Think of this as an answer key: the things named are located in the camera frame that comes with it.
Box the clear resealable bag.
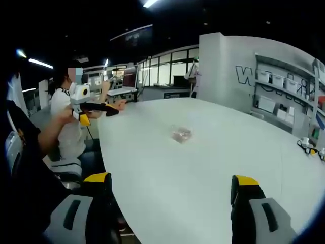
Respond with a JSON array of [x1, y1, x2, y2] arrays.
[[169, 124, 193, 145]]

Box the person's dark clothing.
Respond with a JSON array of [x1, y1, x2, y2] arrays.
[[0, 99, 86, 244]]

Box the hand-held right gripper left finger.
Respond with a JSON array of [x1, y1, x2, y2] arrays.
[[42, 172, 120, 244]]

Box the ceiling light strip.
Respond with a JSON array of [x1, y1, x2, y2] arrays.
[[27, 58, 54, 70]]

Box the grey shelf unit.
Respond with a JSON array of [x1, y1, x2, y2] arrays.
[[250, 52, 325, 147]]

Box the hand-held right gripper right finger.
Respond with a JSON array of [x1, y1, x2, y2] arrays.
[[230, 174, 298, 244]]

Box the white worn chest device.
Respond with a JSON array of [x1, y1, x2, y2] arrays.
[[4, 130, 24, 176]]

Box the open laptop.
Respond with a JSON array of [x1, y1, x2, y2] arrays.
[[106, 66, 139, 97]]

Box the white office chair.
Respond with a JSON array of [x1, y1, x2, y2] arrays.
[[42, 154, 84, 190]]

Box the white flat box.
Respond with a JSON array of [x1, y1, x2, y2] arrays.
[[257, 95, 277, 113]]

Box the person's left hand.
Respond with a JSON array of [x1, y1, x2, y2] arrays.
[[55, 106, 77, 125]]

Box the grey background counter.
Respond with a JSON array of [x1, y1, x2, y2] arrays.
[[138, 85, 199, 102]]

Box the white storage bin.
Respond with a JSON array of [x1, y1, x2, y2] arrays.
[[284, 78, 299, 94], [256, 69, 270, 83], [271, 74, 285, 88]]

